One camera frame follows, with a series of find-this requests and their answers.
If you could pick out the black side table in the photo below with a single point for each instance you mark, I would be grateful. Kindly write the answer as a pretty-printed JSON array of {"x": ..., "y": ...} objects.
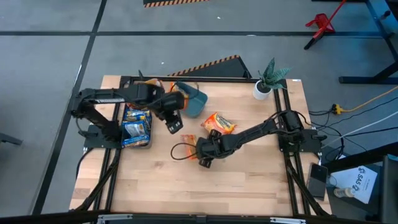
[{"x": 357, "y": 157}]

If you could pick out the black camera mount rail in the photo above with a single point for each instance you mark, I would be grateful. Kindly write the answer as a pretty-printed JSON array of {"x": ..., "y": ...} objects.
[{"x": 174, "y": 219}]

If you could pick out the potted plant white pot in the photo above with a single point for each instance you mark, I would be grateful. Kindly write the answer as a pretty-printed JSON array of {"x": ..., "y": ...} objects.
[{"x": 262, "y": 90}]

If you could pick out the black hazard-striped ramp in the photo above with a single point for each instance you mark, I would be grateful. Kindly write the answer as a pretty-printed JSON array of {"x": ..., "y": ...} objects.
[{"x": 224, "y": 70}]

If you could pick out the yellow power plug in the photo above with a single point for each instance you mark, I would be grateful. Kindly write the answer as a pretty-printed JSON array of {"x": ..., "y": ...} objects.
[{"x": 336, "y": 109}]

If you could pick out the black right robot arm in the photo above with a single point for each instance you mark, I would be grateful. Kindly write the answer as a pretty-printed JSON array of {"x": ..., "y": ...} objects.
[{"x": 248, "y": 137}]

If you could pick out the silver metal bracket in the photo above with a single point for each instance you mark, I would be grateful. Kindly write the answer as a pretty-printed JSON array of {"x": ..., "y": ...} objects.
[
  {"x": 115, "y": 217},
  {"x": 287, "y": 220}
]

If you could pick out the black desk leg frame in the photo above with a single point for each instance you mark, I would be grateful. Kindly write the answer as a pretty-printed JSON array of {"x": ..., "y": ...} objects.
[{"x": 367, "y": 80}]

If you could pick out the dark metal leg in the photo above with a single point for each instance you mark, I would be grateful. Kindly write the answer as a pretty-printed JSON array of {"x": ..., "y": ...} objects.
[{"x": 11, "y": 139}]

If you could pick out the white paper sign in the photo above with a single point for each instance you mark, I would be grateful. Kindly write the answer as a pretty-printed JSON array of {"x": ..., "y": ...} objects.
[{"x": 357, "y": 183}]

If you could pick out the teal plastic bin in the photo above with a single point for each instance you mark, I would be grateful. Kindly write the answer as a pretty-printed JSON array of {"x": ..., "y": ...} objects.
[{"x": 197, "y": 105}]

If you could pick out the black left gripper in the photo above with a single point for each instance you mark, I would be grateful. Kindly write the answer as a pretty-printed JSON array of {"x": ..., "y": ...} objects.
[{"x": 169, "y": 105}]

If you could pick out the black smartphone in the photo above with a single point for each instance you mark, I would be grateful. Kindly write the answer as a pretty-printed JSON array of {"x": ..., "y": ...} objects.
[{"x": 317, "y": 182}]

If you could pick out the black hazard-striped strip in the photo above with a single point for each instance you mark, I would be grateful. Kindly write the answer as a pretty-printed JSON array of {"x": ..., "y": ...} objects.
[{"x": 174, "y": 3}]

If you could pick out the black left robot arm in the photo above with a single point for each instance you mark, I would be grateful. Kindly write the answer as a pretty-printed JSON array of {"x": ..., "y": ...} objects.
[{"x": 109, "y": 95}]

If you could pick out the red metal stand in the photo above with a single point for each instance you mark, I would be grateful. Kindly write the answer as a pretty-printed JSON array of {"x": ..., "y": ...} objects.
[{"x": 321, "y": 23}]

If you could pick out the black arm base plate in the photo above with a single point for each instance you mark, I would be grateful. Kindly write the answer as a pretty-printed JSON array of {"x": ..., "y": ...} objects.
[
  {"x": 93, "y": 141},
  {"x": 314, "y": 141}
]

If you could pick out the blue soy sauce ramen pack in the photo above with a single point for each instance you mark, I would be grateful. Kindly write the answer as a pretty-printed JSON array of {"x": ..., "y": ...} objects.
[
  {"x": 135, "y": 142},
  {"x": 135, "y": 130},
  {"x": 136, "y": 115}
]

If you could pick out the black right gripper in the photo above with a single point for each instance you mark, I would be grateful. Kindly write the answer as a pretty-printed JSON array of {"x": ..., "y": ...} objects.
[{"x": 211, "y": 146}]

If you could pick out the grey translucent bin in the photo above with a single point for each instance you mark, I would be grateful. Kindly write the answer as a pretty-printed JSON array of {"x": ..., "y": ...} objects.
[{"x": 136, "y": 147}]

